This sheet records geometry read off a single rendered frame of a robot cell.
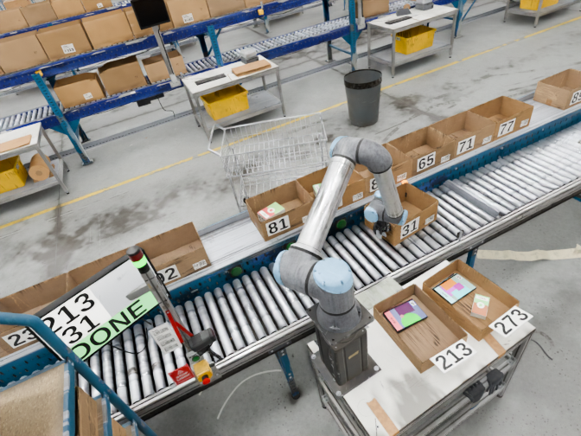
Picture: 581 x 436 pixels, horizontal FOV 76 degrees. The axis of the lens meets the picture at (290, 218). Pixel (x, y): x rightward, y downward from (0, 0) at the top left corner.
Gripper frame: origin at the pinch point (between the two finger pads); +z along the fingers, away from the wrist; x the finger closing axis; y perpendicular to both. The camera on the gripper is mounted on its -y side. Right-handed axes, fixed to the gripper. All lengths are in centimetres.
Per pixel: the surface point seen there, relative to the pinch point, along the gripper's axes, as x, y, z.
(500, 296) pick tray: 25, 73, 0
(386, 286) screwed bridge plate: -18.9, 33.2, 5.2
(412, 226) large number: 20.5, 8.0, -4.8
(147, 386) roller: -160, 20, 10
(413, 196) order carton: 40.9, -15.9, -5.5
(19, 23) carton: -268, -871, -74
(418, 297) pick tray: -9, 50, 4
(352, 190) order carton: -1.0, -29.4, -20.5
